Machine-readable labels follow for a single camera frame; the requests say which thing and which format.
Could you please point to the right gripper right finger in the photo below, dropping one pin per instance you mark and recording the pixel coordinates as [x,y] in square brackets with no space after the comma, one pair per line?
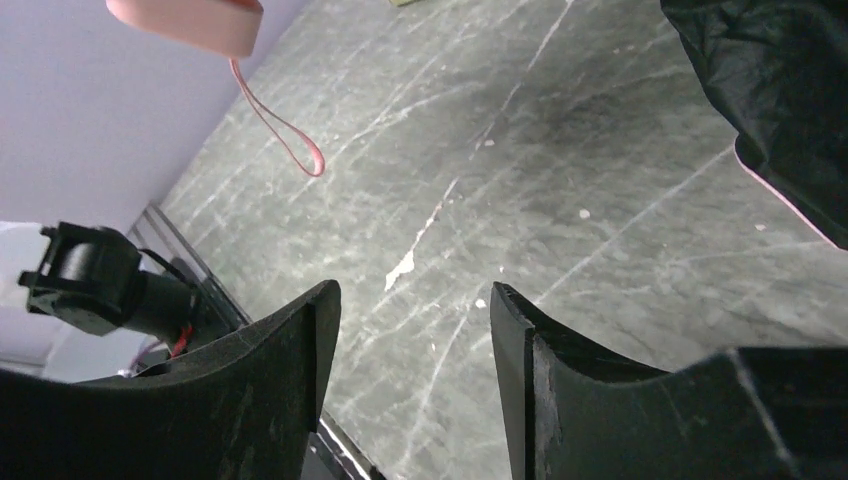
[574,409]

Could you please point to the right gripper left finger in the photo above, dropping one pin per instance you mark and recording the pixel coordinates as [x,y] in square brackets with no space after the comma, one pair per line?
[107,428]

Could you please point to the pink folding umbrella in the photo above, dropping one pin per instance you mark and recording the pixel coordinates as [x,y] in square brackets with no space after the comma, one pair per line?
[775,70]

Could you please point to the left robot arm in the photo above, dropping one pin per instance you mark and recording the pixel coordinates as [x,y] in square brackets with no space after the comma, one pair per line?
[98,281]

